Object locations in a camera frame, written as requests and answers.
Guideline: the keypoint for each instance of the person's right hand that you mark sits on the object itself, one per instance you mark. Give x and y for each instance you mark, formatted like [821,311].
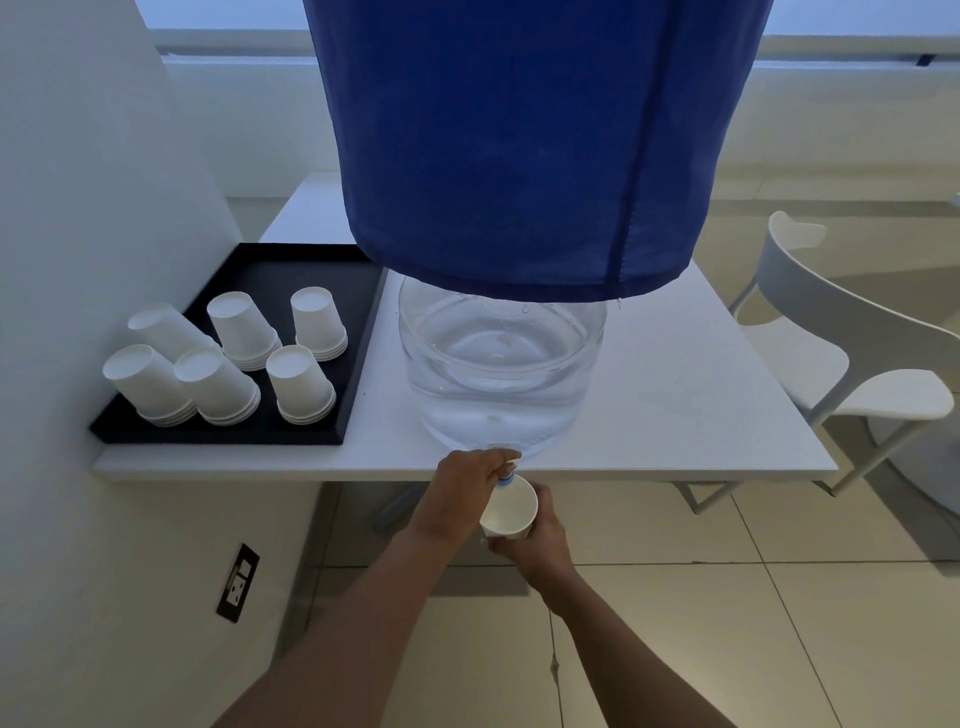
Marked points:
[544,551]

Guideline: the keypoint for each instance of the clear water jug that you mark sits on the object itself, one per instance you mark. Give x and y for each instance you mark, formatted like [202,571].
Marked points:
[499,367]

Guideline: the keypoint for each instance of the black wall socket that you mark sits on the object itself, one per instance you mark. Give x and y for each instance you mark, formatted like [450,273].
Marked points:
[238,583]

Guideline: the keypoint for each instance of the person's left forearm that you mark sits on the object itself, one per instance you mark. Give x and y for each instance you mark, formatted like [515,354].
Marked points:
[352,622]

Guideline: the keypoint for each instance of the blue dispenser tap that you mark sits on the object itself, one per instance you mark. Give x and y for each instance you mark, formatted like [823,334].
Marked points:
[508,480]

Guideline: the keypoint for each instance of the white paper cup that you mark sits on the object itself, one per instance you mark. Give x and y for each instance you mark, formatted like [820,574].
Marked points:
[508,511]

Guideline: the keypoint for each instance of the stacks of white cups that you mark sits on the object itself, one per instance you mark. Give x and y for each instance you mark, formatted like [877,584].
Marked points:
[217,375]

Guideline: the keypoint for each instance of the person's right forearm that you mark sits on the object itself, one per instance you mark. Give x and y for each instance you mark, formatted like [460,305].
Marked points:
[622,652]

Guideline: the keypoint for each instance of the person's left fingers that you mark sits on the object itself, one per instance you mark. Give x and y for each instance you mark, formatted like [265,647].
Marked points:
[491,463]

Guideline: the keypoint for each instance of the blue cloth jug cover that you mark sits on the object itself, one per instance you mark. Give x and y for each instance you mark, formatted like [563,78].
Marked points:
[525,135]

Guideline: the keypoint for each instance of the round white table base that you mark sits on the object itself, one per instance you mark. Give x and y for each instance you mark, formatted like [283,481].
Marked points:
[911,465]

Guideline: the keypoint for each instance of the black tray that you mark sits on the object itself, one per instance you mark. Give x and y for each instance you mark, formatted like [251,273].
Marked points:
[352,360]

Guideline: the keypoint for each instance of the white window rail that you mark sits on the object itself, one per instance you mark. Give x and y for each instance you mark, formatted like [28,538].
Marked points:
[840,51]

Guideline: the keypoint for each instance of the person's right thumb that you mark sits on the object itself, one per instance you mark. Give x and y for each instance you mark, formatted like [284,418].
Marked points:
[501,544]

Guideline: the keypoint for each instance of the person's left hand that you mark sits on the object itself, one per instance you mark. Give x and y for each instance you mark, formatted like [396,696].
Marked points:
[450,499]

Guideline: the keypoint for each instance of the white chair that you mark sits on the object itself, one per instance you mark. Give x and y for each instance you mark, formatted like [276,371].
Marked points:
[832,352]

